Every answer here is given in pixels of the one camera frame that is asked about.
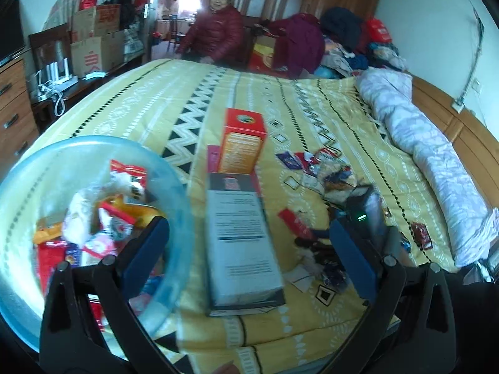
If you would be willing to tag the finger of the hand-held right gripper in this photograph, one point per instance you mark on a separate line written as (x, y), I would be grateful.
(317, 251)

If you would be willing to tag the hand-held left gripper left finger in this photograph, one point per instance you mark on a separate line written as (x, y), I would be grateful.
(146, 249)

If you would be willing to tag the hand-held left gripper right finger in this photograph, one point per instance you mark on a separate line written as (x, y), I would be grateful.
(353, 259)

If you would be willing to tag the pile of assorted snacks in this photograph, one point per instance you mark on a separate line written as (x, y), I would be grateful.
(331, 173)

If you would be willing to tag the heap of sorted snack packets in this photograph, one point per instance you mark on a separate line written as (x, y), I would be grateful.
(101, 218)

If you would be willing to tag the large red snack packet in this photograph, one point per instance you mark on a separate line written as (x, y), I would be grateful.
(50, 265)

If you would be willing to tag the blue translucent plastic basin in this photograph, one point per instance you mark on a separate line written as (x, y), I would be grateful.
(35, 171)

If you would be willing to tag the long grey and black box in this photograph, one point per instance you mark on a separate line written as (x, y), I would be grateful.
(241, 241)

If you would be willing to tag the lavender white quilt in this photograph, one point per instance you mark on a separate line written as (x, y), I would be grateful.
(425, 144)

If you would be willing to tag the pink flat box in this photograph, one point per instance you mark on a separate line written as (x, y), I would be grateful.
(213, 159)

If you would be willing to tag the wooden headboard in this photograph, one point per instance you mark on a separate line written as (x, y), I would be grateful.
(467, 140)

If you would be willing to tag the orange box with round emblem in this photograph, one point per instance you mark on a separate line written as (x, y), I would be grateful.
(239, 152)

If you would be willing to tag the pile of mixed clothes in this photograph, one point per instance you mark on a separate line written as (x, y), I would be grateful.
(362, 58)

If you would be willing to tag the yellow patterned bed sheet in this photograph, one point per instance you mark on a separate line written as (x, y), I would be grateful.
(156, 97)

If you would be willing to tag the dark wooden desk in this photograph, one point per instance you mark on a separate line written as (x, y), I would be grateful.
(84, 87)

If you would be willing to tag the red and gold gift bag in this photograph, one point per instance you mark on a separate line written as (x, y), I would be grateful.
(265, 58)

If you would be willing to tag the maroon coat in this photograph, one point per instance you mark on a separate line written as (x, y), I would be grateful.
(298, 39)

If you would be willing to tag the black jacket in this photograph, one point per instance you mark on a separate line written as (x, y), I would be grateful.
(341, 23)

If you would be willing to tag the wooden dresser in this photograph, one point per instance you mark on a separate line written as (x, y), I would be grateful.
(15, 117)

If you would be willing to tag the white router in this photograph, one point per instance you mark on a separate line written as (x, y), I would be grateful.
(60, 72)

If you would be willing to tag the cardboard box with red print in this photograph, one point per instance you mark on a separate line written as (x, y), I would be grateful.
(95, 21)
(97, 54)

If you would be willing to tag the wooden door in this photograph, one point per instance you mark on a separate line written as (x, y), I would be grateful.
(151, 27)

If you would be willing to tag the dark wooden chair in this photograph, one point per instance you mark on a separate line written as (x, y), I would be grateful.
(36, 46)

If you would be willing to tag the black television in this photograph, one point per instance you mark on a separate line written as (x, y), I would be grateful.
(9, 31)

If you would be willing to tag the cardboard boxes pile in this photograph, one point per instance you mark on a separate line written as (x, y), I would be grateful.
(62, 2)

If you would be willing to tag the white wall socket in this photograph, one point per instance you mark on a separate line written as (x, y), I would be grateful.
(458, 106)

